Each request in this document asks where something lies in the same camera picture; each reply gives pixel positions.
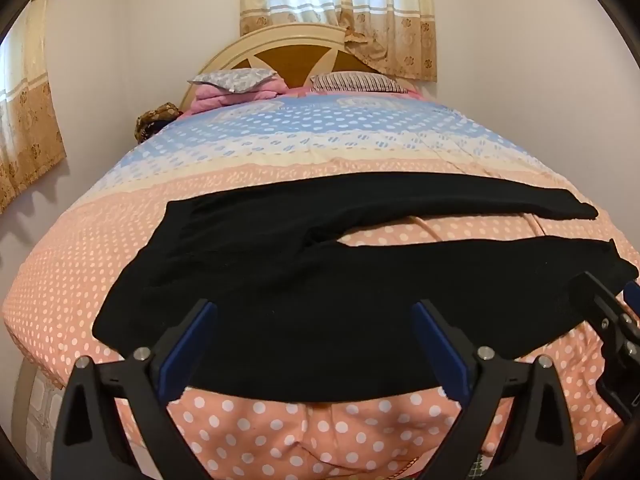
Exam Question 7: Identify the striped pillow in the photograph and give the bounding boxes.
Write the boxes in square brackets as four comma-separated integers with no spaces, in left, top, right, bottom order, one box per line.
[309,72,412,95]

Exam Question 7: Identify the beige floral window curtain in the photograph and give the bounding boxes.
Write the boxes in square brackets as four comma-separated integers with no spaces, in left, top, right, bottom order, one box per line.
[0,0,67,216]
[237,0,438,83]

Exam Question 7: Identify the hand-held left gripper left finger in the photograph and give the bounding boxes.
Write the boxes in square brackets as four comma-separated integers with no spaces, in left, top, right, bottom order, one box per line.
[50,299,218,480]

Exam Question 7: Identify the polka dot bedspread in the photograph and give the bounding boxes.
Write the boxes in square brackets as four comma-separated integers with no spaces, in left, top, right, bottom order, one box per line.
[0,91,640,480]

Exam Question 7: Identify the black pants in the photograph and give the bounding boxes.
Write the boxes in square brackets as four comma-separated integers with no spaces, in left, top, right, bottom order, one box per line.
[91,172,639,403]

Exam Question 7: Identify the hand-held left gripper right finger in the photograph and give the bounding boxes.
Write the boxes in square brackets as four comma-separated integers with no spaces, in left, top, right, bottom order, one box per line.
[411,300,587,480]

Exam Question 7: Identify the cream wooden headboard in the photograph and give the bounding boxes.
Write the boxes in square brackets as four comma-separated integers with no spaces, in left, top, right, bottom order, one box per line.
[177,27,373,111]

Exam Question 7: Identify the grey patterned pillow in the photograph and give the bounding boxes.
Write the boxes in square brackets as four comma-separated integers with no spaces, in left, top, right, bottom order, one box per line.
[187,67,278,95]

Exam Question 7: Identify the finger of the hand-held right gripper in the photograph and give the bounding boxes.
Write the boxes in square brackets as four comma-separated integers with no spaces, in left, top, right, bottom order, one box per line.
[575,271,640,343]

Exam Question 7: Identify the brown patterned cloth bundle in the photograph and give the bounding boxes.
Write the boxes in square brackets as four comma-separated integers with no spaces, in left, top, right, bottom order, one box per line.
[134,102,182,145]

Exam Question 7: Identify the pink folded blanket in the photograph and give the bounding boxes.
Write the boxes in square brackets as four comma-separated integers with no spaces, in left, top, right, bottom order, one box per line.
[177,77,303,118]

